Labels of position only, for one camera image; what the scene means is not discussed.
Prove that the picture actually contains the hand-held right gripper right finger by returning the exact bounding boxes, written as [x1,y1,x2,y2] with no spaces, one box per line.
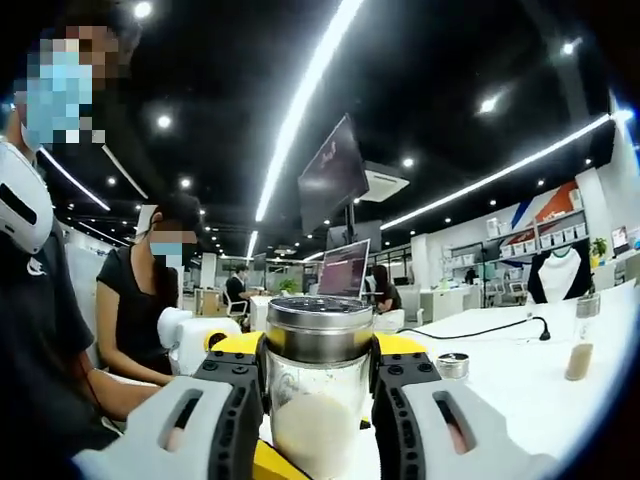
[369,332,558,480]

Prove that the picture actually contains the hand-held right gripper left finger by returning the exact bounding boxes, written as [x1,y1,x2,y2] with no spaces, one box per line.
[73,331,267,480]

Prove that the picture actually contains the tall seasoning bottle white powder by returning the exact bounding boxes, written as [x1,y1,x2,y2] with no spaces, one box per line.
[263,294,376,480]

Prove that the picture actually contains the tall seasoning bottle brown powder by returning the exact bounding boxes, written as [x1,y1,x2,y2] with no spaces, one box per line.
[564,294,601,382]

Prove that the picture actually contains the round metal lid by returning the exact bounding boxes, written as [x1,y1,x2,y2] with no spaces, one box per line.
[436,352,471,381]

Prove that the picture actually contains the person's body in black clothes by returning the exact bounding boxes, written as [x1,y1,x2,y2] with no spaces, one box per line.
[0,119,129,454]

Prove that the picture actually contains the monitor screen at left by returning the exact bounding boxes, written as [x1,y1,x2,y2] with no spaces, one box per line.
[315,238,372,299]

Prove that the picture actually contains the white worn neck device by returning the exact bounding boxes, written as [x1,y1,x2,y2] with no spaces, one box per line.
[0,141,55,256]

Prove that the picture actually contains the black and white shirt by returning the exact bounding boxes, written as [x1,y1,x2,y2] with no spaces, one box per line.
[524,244,596,305]

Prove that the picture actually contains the group of ceiling spot lights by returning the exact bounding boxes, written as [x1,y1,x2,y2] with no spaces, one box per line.
[104,0,581,281]

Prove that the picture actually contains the ceiling hung dark monitor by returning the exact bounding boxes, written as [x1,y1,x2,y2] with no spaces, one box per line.
[297,113,371,235]

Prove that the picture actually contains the shelf with white storage bins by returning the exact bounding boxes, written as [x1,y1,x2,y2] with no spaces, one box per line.
[449,207,589,286]

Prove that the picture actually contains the ceiling air conditioner cassette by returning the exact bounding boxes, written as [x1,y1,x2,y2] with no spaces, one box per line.
[362,160,411,204]

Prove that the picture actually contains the long ceiling light strip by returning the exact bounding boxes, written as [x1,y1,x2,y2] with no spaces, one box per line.
[378,113,615,231]
[254,0,366,224]

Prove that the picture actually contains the small plant in yellow pot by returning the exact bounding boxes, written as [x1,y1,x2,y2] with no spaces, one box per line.
[589,237,609,269]

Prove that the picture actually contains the lit desktop monitor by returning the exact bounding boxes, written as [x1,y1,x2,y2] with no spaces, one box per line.
[610,225,630,256]

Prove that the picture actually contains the red cable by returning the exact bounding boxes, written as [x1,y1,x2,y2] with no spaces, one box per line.
[74,344,109,421]

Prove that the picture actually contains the black power cable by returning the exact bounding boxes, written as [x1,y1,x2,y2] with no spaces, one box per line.
[394,314,554,346]

